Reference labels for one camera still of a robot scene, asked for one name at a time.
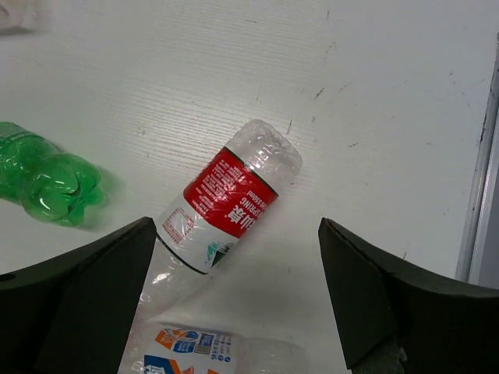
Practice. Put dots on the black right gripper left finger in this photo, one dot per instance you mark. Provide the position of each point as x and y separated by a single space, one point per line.
73 313

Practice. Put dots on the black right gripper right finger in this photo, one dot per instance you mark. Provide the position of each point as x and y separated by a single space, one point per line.
395 317

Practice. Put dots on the clear bottle blue orange label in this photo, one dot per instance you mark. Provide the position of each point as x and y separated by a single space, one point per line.
164 348

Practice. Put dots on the green plastic bottle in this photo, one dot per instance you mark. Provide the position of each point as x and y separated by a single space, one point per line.
50 185

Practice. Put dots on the clear bottle red label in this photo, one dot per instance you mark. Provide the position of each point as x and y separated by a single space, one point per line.
205 221

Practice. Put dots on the clear bottle yellow cap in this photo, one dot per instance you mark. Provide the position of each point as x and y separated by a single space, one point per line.
18 17

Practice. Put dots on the aluminium table edge rail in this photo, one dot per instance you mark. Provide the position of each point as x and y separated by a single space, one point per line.
478 255

